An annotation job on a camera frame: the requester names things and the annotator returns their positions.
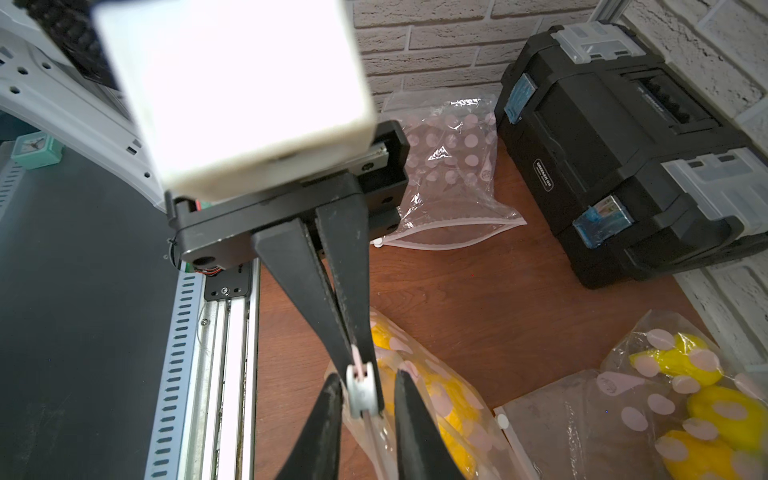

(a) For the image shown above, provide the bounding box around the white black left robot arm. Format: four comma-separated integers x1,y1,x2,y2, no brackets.
1,1,408,414

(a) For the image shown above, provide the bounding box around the clear zip bag with pears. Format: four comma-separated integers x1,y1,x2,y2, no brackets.
598,310,767,479

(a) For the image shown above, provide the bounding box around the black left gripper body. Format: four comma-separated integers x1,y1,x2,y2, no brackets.
165,120,410,271

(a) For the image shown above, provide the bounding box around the clear zip bag bottom layer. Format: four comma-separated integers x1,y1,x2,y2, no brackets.
494,369,669,479

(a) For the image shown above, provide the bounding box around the small teal clock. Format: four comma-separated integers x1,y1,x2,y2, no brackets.
11,131,64,170

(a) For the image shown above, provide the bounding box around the black plastic toolbox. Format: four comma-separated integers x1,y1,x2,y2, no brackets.
495,22,767,289

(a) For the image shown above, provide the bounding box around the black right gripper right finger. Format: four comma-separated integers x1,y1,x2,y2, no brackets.
394,370,464,480

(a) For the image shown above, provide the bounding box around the dotted zip bag with pears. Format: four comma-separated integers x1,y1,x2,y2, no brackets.
373,87,526,251

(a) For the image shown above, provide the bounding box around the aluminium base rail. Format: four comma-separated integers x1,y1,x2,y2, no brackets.
144,262,260,479

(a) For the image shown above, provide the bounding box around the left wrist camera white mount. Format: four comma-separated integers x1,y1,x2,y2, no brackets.
91,1,377,202

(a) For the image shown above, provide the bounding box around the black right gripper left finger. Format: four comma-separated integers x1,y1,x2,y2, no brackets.
276,373,344,480

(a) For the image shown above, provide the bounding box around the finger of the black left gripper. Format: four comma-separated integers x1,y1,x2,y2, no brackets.
316,194,384,414
251,219,352,378

